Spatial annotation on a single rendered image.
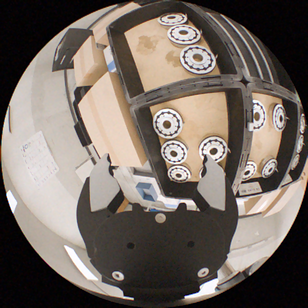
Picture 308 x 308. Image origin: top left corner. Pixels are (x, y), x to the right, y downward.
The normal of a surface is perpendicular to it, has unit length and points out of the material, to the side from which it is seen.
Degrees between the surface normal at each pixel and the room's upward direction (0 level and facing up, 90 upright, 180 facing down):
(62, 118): 90
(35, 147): 90
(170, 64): 0
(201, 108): 0
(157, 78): 0
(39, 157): 90
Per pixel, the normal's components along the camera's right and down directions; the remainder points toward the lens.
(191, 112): -0.37, 0.51
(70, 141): 0.90, -0.04
